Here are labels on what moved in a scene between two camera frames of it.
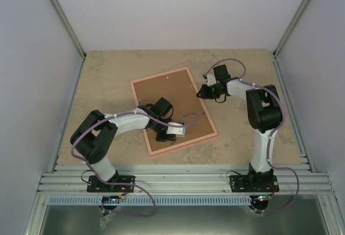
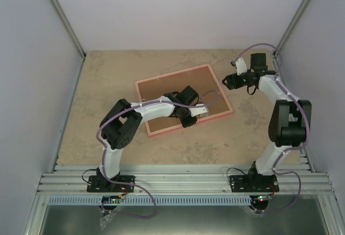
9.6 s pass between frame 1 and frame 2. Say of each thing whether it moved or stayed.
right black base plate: stayed
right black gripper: moved
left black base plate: stayed
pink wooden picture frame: moved
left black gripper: moved
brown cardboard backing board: moved
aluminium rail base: stayed
